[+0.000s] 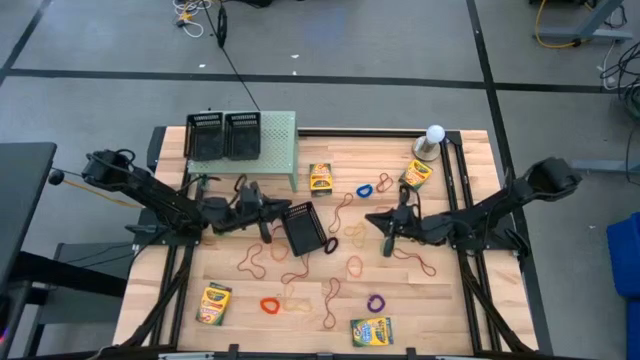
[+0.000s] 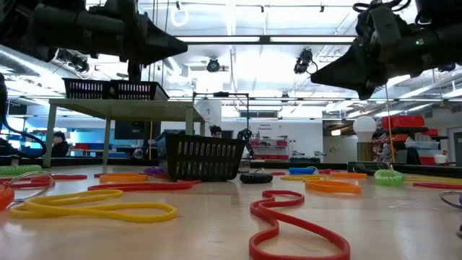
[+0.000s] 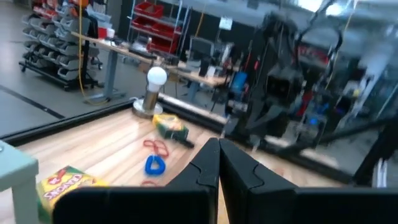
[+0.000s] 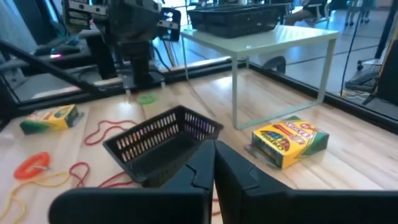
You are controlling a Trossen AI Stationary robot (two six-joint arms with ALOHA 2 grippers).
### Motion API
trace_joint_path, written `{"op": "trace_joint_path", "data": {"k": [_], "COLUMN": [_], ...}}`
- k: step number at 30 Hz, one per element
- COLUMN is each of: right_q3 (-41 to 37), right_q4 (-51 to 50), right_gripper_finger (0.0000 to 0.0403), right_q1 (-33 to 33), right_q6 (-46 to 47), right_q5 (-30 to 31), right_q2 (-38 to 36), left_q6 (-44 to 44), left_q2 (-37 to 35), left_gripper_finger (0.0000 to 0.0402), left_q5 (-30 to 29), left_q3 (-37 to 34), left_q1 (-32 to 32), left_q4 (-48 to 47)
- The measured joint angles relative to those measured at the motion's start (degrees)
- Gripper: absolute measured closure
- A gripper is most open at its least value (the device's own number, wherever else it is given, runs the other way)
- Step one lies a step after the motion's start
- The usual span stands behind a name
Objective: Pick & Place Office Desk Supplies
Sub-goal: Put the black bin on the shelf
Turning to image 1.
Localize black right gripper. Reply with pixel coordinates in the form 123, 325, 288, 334
366, 203, 427, 257

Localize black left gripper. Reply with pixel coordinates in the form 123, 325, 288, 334
233, 180, 293, 245

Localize black mesh plastic basket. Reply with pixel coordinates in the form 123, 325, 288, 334
183, 112, 226, 162
223, 111, 263, 162
280, 200, 329, 258

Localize yellow rubber band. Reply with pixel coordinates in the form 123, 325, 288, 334
343, 221, 370, 251
281, 284, 314, 314

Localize orange rubber band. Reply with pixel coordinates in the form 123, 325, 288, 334
269, 225, 291, 263
345, 254, 364, 279

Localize red rubber band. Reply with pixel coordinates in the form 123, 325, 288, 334
374, 171, 395, 194
391, 247, 438, 278
327, 191, 355, 235
321, 276, 342, 331
236, 242, 268, 281
279, 253, 312, 286

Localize yellow green crayon box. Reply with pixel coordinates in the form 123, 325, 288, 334
195, 281, 233, 328
398, 158, 434, 192
308, 162, 335, 198

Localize grey desk foot bar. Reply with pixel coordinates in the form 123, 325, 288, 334
569, 159, 640, 175

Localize black desk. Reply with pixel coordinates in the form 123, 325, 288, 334
0, 140, 58, 301

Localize green perforated metal shelf riser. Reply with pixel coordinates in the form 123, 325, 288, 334
187, 110, 301, 193

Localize round metal lamp base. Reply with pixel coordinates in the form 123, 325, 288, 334
411, 134, 442, 163

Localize green blue crayon box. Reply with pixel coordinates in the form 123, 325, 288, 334
350, 316, 395, 348

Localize black flat corner panel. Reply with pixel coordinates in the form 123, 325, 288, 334
145, 125, 168, 172

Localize yellow thin rod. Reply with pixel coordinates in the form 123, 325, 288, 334
62, 177, 145, 210

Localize grey low cabinet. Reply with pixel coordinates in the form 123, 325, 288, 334
29, 241, 137, 326

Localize black stand pole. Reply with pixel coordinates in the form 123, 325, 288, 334
202, 0, 262, 112

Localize blue plastic bin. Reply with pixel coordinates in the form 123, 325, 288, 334
606, 211, 640, 360

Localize purple spiral coil keychain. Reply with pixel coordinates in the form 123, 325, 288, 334
366, 293, 387, 315

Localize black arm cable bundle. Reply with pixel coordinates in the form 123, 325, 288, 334
118, 243, 197, 352
456, 248, 532, 354

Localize white yellow floor cables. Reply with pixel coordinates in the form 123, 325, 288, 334
171, 0, 214, 39

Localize yellow floor cable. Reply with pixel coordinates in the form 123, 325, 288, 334
533, 0, 582, 50

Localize black floor cable tangle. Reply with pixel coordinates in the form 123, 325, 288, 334
598, 38, 640, 121

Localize grey desk leg frame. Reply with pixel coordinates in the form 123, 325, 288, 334
529, 0, 634, 45

